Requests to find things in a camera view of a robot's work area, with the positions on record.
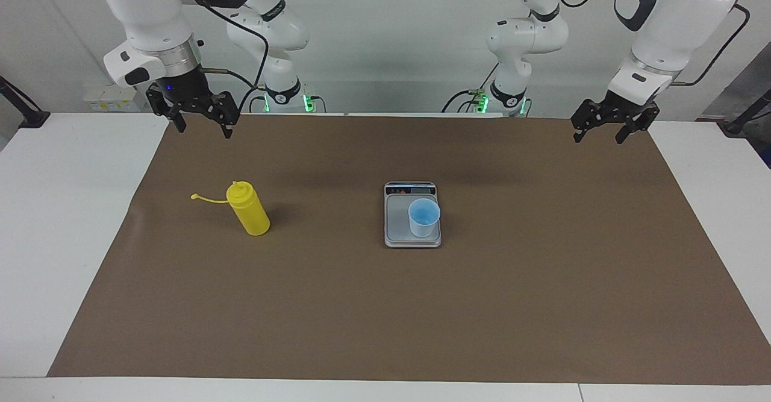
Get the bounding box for yellow squeeze bottle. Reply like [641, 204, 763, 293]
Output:
[191, 181, 271, 237]

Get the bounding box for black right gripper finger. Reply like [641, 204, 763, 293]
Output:
[146, 84, 186, 133]
[208, 92, 240, 139]

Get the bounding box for light blue plastic cup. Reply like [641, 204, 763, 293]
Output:
[408, 198, 442, 238]

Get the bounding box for brown paper mat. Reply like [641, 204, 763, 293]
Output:
[47, 113, 771, 386]

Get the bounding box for silver digital kitchen scale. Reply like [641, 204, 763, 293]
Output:
[384, 181, 443, 249]

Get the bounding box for black base cable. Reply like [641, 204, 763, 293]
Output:
[238, 86, 269, 113]
[442, 61, 501, 113]

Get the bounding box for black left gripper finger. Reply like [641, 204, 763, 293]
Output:
[571, 99, 606, 143]
[616, 104, 661, 145]

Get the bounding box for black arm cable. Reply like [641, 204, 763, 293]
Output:
[549, 0, 751, 87]
[173, 0, 269, 92]

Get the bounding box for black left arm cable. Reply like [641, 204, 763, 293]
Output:
[549, 0, 751, 87]

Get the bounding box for black clamp stand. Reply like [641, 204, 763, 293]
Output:
[723, 87, 771, 136]
[0, 75, 51, 129]

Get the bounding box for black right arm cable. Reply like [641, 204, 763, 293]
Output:
[173, 0, 269, 92]

